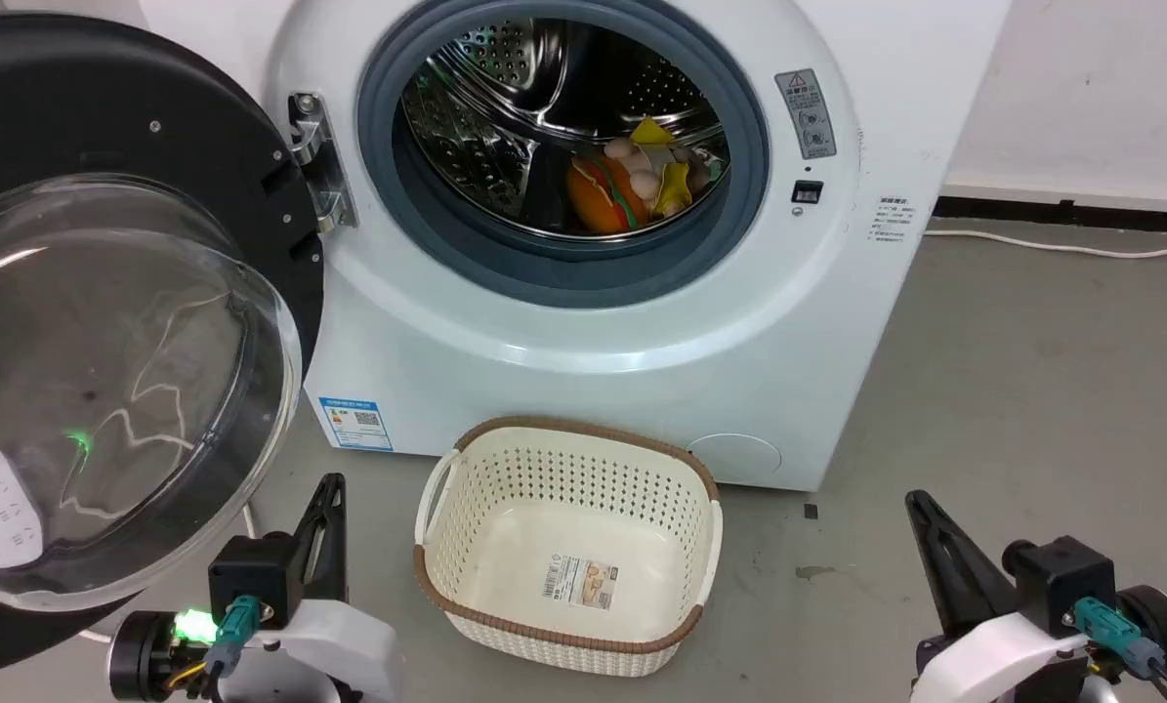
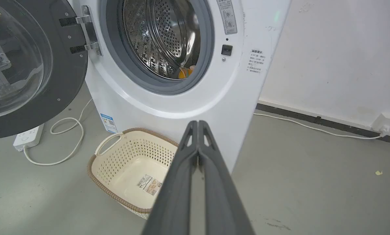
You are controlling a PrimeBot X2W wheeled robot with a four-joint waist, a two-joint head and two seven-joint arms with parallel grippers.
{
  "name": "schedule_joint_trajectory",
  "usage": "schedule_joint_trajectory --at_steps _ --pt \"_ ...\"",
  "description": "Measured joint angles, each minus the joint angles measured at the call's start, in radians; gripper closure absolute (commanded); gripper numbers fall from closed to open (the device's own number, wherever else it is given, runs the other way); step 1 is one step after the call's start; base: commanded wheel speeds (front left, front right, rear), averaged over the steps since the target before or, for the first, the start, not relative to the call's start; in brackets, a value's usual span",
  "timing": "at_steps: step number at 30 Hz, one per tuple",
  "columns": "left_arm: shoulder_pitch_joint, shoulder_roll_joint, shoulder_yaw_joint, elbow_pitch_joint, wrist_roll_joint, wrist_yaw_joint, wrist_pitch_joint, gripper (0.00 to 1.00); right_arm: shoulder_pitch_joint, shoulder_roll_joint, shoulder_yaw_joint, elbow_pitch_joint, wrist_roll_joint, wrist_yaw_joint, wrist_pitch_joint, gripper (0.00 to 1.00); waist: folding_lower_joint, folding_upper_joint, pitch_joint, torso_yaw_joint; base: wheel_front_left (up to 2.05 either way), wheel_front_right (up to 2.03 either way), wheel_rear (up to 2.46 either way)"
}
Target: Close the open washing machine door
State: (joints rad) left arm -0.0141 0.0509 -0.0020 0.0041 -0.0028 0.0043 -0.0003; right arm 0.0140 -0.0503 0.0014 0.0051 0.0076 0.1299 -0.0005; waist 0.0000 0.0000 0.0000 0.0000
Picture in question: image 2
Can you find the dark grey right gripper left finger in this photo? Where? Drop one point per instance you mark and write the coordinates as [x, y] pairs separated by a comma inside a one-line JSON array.
[[175, 189]]

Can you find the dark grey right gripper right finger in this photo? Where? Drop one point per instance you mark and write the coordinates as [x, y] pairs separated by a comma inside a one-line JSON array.
[[219, 192]]

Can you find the white front-load washing machine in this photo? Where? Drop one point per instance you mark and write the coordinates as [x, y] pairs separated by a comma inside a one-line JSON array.
[[234, 85]]

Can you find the dark round washer door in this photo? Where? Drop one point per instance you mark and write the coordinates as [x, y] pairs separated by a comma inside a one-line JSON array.
[[35, 65]]

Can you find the cream perforated laundry basket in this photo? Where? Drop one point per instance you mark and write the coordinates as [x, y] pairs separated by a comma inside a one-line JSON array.
[[129, 166]]

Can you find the orange cloth in drum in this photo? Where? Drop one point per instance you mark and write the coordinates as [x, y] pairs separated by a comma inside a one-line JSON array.
[[185, 72]]

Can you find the white power strip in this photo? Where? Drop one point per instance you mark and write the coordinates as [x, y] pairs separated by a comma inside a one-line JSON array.
[[28, 137]]

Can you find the small yellow paper scrap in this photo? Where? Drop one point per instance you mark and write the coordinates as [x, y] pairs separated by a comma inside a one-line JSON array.
[[378, 173]]

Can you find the white wall socket plug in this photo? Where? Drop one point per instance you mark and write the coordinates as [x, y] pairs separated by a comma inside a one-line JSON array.
[[384, 128]]

